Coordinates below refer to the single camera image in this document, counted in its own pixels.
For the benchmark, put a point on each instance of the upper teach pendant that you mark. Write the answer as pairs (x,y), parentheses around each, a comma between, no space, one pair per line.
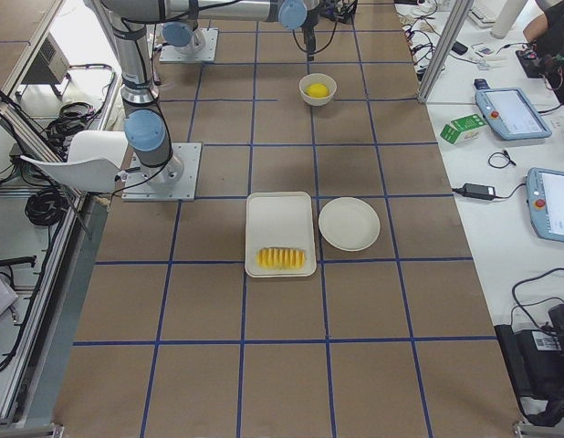
(511,115)

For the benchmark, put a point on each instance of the teach pendant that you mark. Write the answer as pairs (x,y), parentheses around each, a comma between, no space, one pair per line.
(511,115)
(545,201)

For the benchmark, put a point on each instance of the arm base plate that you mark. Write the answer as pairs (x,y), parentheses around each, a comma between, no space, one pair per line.
(177,181)
(171,56)

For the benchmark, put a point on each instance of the black power brick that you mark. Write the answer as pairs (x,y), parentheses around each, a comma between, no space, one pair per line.
(479,191)

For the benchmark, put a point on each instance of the yellow lemon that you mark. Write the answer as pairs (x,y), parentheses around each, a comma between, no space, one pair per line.
(317,91)

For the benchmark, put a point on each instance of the white plastic chair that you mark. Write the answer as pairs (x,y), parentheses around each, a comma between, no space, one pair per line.
(94,160)

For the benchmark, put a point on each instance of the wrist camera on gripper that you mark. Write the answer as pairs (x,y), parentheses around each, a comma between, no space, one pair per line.
(342,11)

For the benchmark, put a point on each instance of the white rectangular tray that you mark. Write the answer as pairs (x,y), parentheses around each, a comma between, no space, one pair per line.
(282,219)

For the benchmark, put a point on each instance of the aluminium frame post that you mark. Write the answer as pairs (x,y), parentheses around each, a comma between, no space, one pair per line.
(443,47)

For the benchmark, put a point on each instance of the white bowl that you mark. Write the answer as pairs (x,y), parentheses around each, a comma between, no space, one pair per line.
(317,78)

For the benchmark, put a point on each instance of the lower teach pendant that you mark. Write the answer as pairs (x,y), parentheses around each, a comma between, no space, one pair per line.
(545,201)

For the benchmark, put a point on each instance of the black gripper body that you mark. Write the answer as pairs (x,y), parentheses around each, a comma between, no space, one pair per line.
(310,42)

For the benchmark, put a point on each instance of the sliced yellow bread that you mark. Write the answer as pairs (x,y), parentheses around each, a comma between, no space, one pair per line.
(281,258)

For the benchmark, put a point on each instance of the green white carton box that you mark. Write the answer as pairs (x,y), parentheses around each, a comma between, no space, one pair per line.
(462,129)

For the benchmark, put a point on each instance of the cream round plate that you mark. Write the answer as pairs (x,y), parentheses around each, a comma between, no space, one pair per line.
(349,224)

